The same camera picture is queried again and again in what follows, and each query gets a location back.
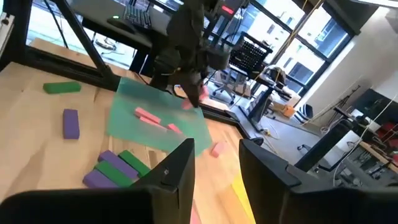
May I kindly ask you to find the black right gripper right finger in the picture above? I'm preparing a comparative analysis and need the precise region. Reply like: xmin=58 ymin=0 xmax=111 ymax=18
xmin=238 ymin=138 xmax=343 ymax=224

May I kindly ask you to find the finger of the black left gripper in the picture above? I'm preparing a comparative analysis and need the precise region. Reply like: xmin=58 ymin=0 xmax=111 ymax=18
xmin=183 ymin=73 xmax=205 ymax=108

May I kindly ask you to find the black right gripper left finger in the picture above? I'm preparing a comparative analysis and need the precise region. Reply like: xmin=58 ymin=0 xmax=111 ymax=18
xmin=132 ymin=138 xmax=196 ymax=224

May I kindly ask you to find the pink rectangular block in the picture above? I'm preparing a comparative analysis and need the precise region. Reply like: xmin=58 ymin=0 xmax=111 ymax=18
xmin=134 ymin=106 xmax=162 ymax=125
xmin=188 ymin=200 xmax=203 ymax=224
xmin=139 ymin=116 xmax=183 ymax=135
xmin=181 ymin=84 xmax=210 ymax=110
xmin=210 ymin=141 xmax=227 ymax=158

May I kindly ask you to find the green rectangular block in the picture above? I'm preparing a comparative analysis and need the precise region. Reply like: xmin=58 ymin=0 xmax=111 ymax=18
xmin=118 ymin=149 xmax=152 ymax=178
xmin=42 ymin=81 xmax=82 ymax=95
xmin=94 ymin=160 xmax=135 ymax=188

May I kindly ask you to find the yellow translucent plastic bin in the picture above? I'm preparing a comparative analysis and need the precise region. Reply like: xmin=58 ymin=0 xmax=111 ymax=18
xmin=230 ymin=174 xmax=257 ymax=224

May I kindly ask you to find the grey office chair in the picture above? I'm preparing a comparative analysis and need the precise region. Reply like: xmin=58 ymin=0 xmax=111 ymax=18
xmin=213 ymin=70 xmax=246 ymax=105

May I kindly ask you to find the black perforated panel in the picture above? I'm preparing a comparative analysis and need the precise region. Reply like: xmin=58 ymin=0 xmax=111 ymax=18
xmin=228 ymin=30 xmax=274 ymax=74

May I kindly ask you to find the green translucent plastic bin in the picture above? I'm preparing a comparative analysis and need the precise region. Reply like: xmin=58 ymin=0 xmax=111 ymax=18
xmin=106 ymin=77 xmax=213 ymax=157

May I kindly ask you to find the black screen with red bar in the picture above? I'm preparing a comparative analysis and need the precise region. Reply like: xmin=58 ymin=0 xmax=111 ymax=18
xmin=214 ymin=0 xmax=246 ymax=19

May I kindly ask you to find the black standing desk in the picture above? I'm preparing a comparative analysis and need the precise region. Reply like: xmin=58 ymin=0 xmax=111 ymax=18
xmin=228 ymin=65 xmax=302 ymax=133

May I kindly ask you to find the black keyboard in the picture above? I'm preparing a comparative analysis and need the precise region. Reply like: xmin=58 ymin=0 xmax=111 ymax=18
xmin=122 ymin=2 xmax=153 ymax=29

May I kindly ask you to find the brown cardboard box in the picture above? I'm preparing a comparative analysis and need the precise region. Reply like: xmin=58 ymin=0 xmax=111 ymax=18
xmin=273 ymin=101 xmax=296 ymax=118

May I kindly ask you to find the black computer mouse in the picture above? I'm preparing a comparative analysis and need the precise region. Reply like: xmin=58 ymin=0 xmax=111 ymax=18
xmin=106 ymin=16 xmax=137 ymax=34

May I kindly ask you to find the black side desk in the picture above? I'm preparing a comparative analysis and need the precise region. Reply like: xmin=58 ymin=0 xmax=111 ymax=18
xmin=70 ymin=0 xmax=175 ymax=75

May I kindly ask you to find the silver aluminium bracket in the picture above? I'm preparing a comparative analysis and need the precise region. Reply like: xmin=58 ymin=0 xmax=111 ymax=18
xmin=0 ymin=11 xmax=16 ymax=58

